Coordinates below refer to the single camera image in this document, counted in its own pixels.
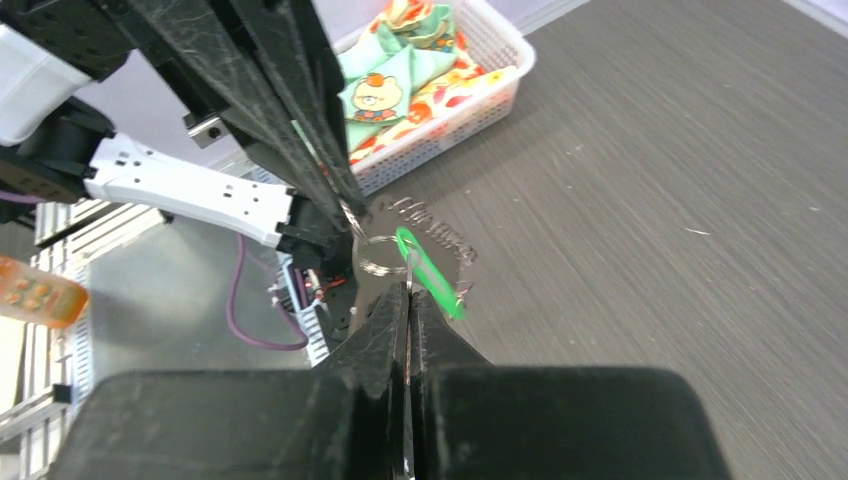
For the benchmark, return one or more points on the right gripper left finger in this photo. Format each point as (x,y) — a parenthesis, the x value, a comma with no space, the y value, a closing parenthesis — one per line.
(340,420)

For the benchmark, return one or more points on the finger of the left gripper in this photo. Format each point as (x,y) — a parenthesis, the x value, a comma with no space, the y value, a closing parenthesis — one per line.
(209,37)
(295,55)

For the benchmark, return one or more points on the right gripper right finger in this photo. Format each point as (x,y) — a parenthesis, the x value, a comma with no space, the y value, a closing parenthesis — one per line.
(472,419)

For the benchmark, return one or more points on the green tagged key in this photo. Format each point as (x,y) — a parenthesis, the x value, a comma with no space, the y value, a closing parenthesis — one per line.
(421,267)

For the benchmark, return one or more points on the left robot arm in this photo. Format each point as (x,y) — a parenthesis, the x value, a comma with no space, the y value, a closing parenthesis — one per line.
(57,148)

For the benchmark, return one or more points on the colourful patterned cloth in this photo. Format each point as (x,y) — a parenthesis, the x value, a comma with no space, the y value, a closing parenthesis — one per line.
(410,66)

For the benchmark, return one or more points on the white plastic basket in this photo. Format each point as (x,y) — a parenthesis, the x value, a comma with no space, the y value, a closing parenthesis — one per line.
(494,43)

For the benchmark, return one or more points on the orange drink bottle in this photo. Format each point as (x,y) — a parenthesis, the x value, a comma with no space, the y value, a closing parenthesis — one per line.
(34,296)

